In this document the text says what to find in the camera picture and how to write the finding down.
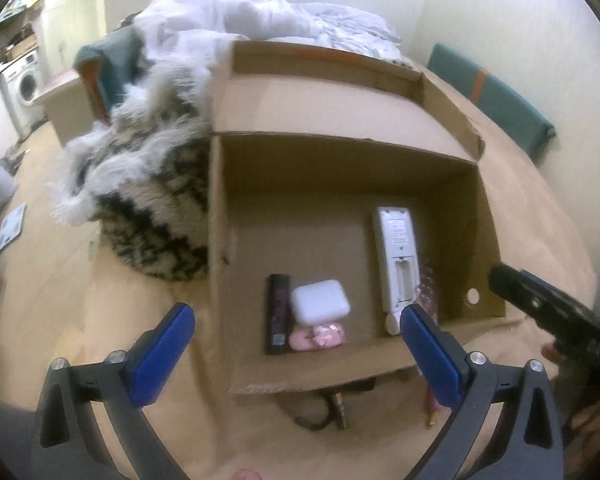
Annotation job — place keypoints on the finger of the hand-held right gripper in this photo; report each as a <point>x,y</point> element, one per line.
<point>522,287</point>

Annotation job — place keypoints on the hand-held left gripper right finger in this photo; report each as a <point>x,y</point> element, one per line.
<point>432,355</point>

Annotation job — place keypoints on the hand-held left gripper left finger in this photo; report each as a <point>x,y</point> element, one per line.
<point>162,345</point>

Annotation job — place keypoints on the white remote control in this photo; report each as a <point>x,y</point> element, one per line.
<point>397,255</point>

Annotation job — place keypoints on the pink cat toy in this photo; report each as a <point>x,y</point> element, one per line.
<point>317,336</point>

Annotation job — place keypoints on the black stick remote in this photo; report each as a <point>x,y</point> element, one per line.
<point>278,312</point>

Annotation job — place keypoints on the white rounded case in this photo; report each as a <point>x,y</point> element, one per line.
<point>319,301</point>

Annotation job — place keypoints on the cardboard box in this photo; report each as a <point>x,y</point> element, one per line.
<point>330,200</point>

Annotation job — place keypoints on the person's right hand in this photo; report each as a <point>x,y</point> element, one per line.
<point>587,400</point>

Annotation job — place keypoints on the black and white fuzzy blanket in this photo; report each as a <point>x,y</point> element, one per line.
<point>145,180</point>

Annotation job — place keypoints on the printed paper sheet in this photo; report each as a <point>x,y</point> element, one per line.
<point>10,227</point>

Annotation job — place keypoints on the teal cushion with orange stripe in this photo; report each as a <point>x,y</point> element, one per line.
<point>495,92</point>

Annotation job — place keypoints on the beige low cabinet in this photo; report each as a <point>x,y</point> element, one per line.
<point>67,107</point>

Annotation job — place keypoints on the teal padded chair back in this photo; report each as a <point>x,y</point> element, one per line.
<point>105,72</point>

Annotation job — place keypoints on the white washing machine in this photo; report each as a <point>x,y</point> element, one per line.
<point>25,85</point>

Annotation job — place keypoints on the white duvet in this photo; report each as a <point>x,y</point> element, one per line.
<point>280,15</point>

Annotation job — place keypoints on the cluttered wall shelf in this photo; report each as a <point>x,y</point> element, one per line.
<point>17,10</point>

